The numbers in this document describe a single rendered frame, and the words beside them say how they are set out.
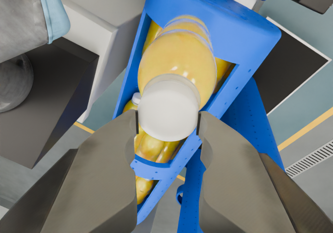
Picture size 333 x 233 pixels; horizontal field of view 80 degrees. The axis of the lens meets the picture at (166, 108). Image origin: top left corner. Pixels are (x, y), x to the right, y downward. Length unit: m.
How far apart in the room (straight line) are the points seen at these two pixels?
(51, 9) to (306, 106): 1.92
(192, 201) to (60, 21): 1.54
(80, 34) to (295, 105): 1.76
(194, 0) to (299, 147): 2.08
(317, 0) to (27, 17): 0.57
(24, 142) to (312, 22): 1.67
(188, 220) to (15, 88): 1.39
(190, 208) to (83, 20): 1.44
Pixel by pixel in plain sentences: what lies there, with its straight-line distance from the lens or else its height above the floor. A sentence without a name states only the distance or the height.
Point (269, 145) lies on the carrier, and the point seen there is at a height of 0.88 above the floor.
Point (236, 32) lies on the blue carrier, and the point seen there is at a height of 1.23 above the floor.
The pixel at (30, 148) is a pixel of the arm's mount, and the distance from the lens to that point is 0.51.
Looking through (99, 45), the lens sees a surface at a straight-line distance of 0.51.
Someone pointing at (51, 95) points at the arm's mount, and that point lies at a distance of 0.49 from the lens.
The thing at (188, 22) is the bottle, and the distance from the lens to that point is 0.24.
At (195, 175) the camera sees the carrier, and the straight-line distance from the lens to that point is 1.82.
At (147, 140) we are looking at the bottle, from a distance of 0.58.
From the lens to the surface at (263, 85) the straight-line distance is 1.64.
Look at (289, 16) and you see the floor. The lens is 1.67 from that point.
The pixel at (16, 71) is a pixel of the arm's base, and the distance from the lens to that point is 0.48.
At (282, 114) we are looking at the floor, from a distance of 2.01.
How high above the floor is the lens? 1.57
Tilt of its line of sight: 53 degrees down
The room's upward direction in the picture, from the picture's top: 160 degrees counter-clockwise
